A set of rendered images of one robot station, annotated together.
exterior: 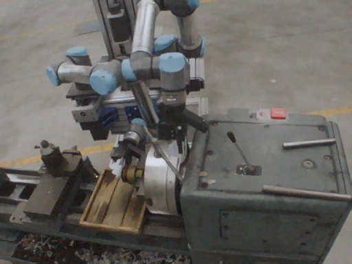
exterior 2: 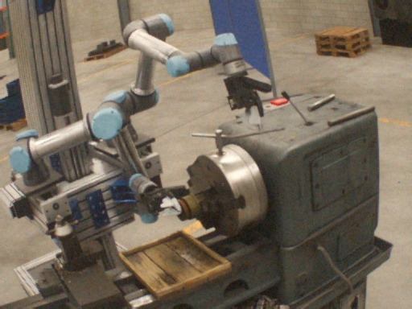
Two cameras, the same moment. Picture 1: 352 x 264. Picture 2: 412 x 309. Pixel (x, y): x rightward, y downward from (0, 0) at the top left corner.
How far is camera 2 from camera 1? 1.41 m
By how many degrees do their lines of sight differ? 43
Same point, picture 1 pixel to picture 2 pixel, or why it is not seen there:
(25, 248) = not seen: outside the picture
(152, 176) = (233, 170)
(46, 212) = (114, 293)
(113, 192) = (155, 264)
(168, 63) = (229, 38)
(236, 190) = (315, 132)
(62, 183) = (97, 270)
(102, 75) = (110, 110)
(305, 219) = (361, 142)
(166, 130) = (244, 96)
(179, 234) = (266, 249)
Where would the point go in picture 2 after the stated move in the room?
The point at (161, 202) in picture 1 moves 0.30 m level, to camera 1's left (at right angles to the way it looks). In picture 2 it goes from (253, 195) to (192, 235)
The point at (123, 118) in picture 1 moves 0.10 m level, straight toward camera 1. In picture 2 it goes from (85, 215) to (100, 219)
